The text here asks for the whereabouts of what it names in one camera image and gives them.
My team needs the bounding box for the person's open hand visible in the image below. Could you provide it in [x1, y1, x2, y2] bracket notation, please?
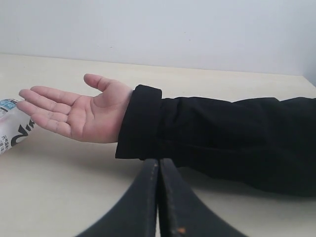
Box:
[17, 74, 133, 144]

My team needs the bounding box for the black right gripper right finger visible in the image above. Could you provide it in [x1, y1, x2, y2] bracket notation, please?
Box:
[158, 159, 243, 237]

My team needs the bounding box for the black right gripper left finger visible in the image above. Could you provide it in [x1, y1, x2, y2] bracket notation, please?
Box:
[79, 159, 158, 237]

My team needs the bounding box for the pink drink bottle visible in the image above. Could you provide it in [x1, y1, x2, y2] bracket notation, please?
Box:
[0, 99, 35, 155]

